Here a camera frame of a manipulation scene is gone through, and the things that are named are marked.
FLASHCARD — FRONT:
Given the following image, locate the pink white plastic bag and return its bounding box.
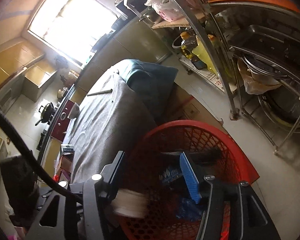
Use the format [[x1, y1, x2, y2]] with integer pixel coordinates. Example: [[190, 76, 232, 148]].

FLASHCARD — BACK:
[[145, 0, 183, 22]]

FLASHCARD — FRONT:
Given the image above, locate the black cable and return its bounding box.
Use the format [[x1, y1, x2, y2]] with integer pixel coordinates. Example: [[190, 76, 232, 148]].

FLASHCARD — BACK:
[[0, 102, 83, 204]]

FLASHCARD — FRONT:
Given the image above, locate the steel pot on rack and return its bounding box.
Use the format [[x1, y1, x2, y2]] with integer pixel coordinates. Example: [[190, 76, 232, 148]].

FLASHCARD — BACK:
[[140, 7, 163, 25]]

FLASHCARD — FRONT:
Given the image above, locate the blue plastic bag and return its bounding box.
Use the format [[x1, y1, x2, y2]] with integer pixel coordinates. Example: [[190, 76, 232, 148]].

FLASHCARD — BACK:
[[176, 198, 203, 222]]

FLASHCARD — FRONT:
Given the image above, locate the dark red built-in oven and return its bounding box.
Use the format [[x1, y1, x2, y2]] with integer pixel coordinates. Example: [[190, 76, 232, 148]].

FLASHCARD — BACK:
[[51, 100, 74, 142]]

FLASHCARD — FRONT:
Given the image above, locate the white ceramic bowl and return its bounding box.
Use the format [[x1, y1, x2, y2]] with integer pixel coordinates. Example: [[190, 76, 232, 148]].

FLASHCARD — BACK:
[[68, 103, 80, 119]]

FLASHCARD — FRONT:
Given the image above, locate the cooking oil bottle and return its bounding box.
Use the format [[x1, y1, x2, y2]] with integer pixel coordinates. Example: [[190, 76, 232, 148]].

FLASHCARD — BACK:
[[180, 31, 198, 60]]

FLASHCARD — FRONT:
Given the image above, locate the metal storage rack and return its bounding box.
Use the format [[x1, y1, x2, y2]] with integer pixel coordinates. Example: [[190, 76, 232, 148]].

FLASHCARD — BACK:
[[123, 0, 300, 156]]

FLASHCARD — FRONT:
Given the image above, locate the dark blue carton box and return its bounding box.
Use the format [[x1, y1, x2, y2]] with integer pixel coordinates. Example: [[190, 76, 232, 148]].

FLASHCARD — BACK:
[[159, 166, 183, 185]]

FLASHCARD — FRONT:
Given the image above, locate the black wok with lid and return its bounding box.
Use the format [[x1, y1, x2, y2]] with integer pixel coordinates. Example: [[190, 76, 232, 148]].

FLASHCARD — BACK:
[[35, 102, 57, 126]]

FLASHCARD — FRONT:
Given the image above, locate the blue under-tablecloth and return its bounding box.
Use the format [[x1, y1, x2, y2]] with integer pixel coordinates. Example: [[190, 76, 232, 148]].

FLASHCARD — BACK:
[[112, 59, 178, 120]]

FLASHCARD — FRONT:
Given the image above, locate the white medicine box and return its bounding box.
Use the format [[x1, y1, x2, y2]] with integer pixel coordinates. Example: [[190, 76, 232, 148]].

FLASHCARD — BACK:
[[60, 144, 75, 155]]

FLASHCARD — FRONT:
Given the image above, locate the grey tablecloth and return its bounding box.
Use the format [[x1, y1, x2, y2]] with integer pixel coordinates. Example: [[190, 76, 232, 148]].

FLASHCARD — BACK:
[[63, 70, 156, 183]]

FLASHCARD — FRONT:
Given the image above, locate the long thin wooden stick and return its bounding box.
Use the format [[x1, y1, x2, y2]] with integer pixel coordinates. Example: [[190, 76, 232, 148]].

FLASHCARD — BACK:
[[87, 89, 113, 96]]

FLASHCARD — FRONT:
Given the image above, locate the red plastic mesh basket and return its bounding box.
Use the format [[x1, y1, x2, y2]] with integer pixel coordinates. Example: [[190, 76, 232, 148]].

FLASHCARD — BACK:
[[114, 120, 259, 239]]

